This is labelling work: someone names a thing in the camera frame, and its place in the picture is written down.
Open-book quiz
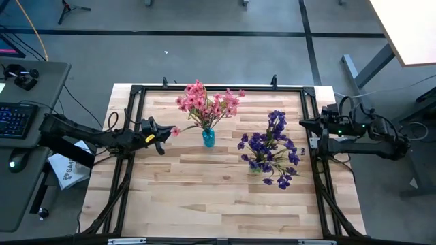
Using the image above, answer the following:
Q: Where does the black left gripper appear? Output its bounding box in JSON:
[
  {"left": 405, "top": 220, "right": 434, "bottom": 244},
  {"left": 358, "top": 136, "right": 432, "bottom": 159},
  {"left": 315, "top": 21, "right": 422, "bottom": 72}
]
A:
[{"left": 140, "top": 116, "right": 176, "bottom": 157}]

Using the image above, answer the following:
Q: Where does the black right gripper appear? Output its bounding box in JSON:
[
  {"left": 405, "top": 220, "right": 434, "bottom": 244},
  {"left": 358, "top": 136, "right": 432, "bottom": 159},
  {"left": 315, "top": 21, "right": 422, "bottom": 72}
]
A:
[{"left": 298, "top": 103, "right": 343, "bottom": 137}]

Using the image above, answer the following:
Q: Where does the pink artificial flower stem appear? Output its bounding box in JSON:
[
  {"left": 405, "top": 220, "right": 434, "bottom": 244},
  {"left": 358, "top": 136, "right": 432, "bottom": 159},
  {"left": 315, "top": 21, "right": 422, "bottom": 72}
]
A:
[
  {"left": 170, "top": 122, "right": 205, "bottom": 137},
  {"left": 204, "top": 87, "right": 247, "bottom": 132},
  {"left": 174, "top": 79, "right": 209, "bottom": 132}
]

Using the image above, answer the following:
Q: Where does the blue textured glass vase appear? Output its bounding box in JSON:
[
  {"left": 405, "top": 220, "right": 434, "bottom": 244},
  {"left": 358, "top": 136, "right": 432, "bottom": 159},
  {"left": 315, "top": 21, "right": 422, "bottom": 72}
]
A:
[{"left": 202, "top": 127, "right": 216, "bottom": 148}]

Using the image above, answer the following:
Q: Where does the grey table leg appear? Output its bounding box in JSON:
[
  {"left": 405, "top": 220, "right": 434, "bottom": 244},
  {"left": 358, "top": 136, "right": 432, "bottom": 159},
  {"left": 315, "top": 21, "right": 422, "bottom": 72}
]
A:
[{"left": 340, "top": 43, "right": 396, "bottom": 103}]

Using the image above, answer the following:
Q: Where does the white table top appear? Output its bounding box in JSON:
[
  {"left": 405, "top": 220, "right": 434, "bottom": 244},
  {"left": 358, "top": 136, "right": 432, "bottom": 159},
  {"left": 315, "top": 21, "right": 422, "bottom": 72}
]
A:
[{"left": 367, "top": 0, "right": 436, "bottom": 67}]

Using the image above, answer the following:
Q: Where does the black computer mouse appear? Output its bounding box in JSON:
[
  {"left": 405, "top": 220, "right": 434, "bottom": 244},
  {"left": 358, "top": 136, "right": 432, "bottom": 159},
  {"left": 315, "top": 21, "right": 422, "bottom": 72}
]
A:
[{"left": 7, "top": 148, "right": 31, "bottom": 174}]

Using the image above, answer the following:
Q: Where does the black backlit keyboard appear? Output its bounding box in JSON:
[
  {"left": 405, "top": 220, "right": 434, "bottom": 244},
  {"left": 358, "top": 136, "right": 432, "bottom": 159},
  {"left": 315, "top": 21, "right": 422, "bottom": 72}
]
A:
[{"left": 0, "top": 101, "right": 39, "bottom": 140}]

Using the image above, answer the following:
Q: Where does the black tripod stand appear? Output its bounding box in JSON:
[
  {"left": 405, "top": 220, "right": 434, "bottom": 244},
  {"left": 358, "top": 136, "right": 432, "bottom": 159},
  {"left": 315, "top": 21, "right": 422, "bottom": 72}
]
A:
[{"left": 57, "top": 0, "right": 92, "bottom": 26}]

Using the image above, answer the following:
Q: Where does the grey side desk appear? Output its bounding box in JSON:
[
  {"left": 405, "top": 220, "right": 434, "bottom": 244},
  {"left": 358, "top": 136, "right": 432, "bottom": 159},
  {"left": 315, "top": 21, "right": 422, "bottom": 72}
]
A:
[{"left": 0, "top": 59, "right": 72, "bottom": 233}]

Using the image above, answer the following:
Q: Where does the black desk monitor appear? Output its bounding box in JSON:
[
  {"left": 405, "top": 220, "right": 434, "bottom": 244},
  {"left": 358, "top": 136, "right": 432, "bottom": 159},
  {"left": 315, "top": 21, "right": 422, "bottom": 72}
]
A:
[{"left": 0, "top": 33, "right": 27, "bottom": 59}]

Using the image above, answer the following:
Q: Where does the black aluminium table frame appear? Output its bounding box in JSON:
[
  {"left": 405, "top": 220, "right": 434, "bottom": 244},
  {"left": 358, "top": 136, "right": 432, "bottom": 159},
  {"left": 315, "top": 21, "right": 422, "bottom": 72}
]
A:
[{"left": 76, "top": 74, "right": 367, "bottom": 241}]

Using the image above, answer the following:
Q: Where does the white floor cable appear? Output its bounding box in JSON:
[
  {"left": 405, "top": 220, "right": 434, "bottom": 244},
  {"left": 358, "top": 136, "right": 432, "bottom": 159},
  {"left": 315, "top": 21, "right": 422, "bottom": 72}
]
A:
[{"left": 333, "top": 73, "right": 436, "bottom": 100}]

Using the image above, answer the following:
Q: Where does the silver metal bracket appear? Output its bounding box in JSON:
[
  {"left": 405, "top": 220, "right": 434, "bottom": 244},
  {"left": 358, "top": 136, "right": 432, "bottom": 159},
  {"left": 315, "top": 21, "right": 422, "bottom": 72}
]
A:
[
  {"left": 107, "top": 237, "right": 148, "bottom": 245},
  {"left": 297, "top": 239, "right": 337, "bottom": 245}
]

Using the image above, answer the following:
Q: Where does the black clamp mount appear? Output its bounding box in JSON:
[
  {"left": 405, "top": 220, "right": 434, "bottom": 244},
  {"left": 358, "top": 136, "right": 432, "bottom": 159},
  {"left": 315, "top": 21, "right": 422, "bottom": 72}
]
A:
[{"left": 2, "top": 63, "right": 40, "bottom": 91}]

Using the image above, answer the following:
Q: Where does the yellow cable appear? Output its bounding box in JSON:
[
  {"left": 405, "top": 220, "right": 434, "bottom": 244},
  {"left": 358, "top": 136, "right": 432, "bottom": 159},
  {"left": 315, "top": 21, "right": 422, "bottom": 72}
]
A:
[{"left": 14, "top": 0, "right": 49, "bottom": 63}]

